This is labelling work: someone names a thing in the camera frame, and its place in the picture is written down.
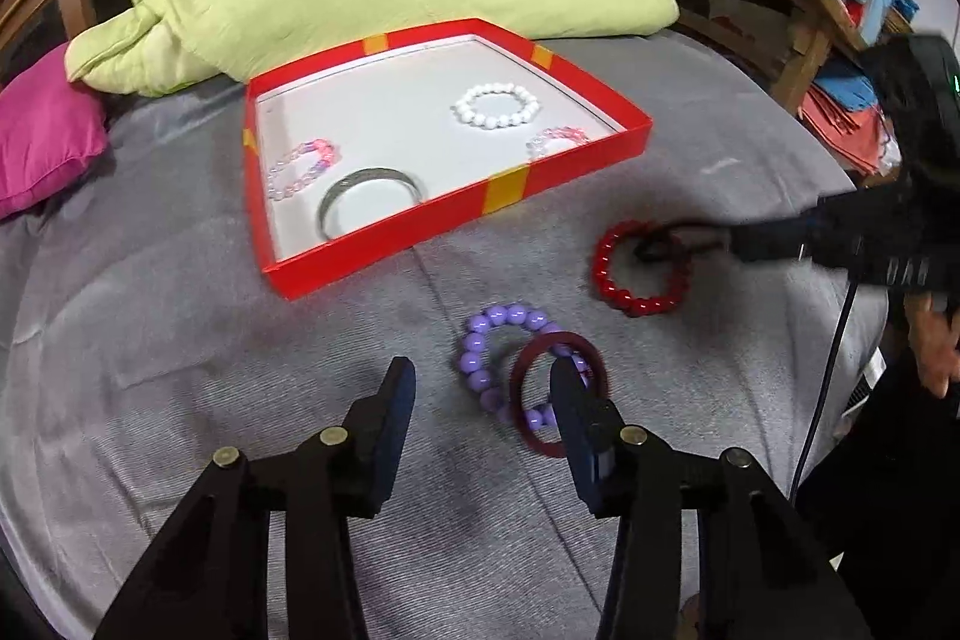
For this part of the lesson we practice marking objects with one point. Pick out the silver metal bangle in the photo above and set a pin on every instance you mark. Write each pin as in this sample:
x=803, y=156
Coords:
x=330, y=206

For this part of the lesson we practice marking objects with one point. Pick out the magenta pillow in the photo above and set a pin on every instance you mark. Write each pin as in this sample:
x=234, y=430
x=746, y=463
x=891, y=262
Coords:
x=41, y=138

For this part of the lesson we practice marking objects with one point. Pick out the person's dark clothing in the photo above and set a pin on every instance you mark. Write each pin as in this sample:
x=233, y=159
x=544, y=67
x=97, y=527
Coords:
x=885, y=520

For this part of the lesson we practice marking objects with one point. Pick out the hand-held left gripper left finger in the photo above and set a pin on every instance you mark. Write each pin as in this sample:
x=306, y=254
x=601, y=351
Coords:
x=394, y=430

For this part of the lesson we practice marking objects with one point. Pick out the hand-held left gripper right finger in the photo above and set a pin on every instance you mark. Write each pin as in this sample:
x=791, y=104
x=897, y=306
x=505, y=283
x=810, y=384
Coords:
x=577, y=430

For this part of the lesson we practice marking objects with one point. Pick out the person's right hand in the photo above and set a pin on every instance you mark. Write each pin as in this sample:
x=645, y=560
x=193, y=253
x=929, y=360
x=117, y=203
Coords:
x=937, y=340

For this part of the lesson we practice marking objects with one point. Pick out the red cardboard box tray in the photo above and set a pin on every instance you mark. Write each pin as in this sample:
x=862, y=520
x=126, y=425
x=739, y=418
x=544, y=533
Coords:
x=525, y=190

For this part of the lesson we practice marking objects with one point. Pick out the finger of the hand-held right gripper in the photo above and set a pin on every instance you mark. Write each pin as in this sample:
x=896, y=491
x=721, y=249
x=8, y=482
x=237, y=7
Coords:
x=772, y=241

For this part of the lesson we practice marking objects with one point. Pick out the stack of red paper bags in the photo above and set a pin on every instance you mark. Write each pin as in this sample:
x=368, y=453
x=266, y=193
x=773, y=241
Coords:
x=847, y=134

